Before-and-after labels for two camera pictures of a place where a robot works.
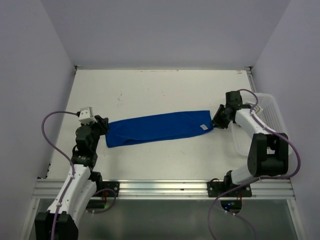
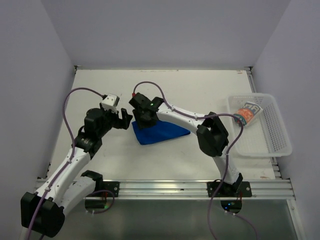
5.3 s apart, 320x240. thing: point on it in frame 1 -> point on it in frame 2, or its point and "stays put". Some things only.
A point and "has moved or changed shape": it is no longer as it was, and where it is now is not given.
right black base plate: [216, 189] stays put
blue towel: [122, 131] has moved or changed shape
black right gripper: [216, 120] -> [141, 124]
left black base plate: [101, 185] stays put
